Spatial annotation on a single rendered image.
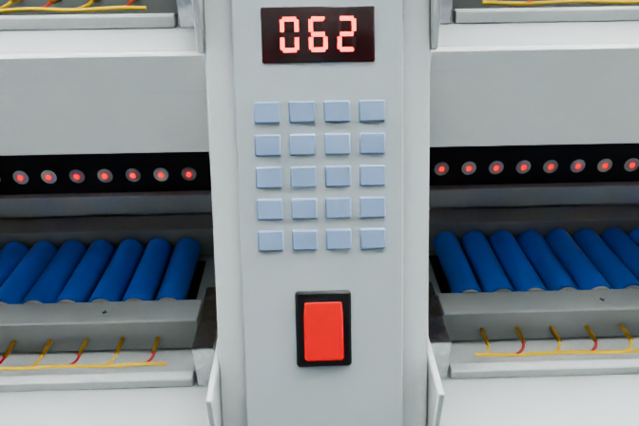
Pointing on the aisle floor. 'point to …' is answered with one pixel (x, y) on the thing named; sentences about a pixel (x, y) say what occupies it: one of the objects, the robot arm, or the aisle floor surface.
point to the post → (221, 43)
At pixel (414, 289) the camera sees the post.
